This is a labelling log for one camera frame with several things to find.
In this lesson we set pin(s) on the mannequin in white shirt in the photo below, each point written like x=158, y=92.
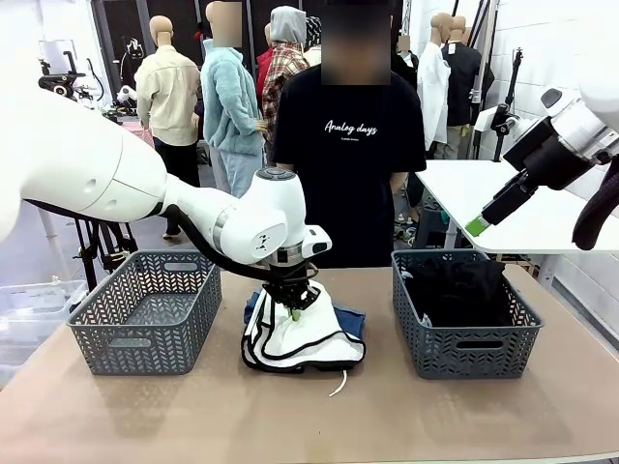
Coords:
x=433, y=87

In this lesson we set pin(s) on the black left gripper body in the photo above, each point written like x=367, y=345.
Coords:
x=290, y=278

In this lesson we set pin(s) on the white garment with black trim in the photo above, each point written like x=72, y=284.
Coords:
x=300, y=338

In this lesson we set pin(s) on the black camera tripod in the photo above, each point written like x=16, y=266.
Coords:
x=60, y=89

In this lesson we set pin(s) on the grey plastic lattice basket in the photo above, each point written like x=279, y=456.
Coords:
x=435, y=357
x=145, y=357

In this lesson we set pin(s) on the pink checkered tablecloth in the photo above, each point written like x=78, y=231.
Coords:
x=135, y=130

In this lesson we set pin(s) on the mannequin in plaid hooded shirt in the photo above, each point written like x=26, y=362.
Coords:
x=283, y=72

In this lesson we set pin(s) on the black light stand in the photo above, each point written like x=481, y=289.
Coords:
x=513, y=82

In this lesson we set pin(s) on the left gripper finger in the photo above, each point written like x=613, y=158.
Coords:
x=308, y=297
x=285, y=304

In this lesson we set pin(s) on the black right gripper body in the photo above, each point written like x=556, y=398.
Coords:
x=551, y=154

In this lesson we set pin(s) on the mannequin in black shirt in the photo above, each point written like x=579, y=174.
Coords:
x=462, y=82

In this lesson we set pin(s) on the mannequin in cream shirt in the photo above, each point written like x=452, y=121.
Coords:
x=167, y=96

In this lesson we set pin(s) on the mannequin in light blue fleece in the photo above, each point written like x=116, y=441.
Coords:
x=229, y=106

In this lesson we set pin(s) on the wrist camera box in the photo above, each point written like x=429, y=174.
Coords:
x=319, y=240
x=486, y=120

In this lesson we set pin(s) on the person in black T-shirt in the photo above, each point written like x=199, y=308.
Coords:
x=348, y=193

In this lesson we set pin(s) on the white table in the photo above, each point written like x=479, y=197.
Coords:
x=459, y=193

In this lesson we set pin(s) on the dark blue denim shorts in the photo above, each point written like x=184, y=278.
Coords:
x=350, y=319

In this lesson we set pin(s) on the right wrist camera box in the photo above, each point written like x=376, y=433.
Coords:
x=486, y=120

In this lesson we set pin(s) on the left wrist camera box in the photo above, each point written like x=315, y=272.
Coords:
x=319, y=240

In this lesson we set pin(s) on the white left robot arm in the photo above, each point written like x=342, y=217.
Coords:
x=72, y=159

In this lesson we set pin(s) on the clear plastic storage box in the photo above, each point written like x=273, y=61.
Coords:
x=29, y=309

